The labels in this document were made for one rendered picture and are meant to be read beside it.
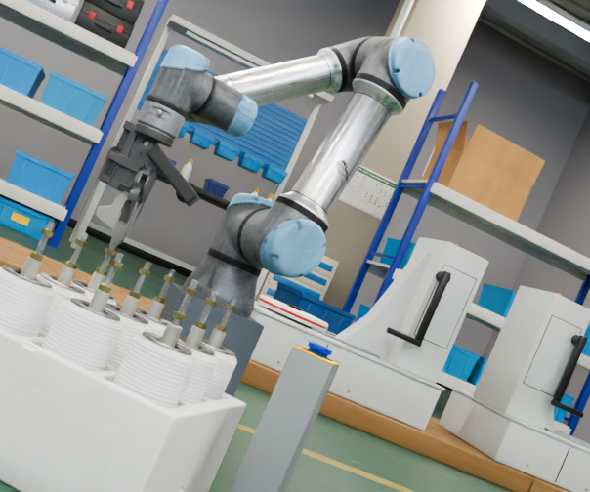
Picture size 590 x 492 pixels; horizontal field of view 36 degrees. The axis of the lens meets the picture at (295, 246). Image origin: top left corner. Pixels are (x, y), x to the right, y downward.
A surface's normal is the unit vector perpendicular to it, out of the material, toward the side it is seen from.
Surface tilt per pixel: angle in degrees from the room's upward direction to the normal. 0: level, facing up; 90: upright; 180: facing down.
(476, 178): 90
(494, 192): 90
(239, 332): 90
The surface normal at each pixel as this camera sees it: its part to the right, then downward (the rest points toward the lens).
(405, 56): 0.59, 0.09
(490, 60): 0.26, 0.07
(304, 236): 0.45, 0.31
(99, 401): -0.19, -0.12
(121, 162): 0.02, -0.04
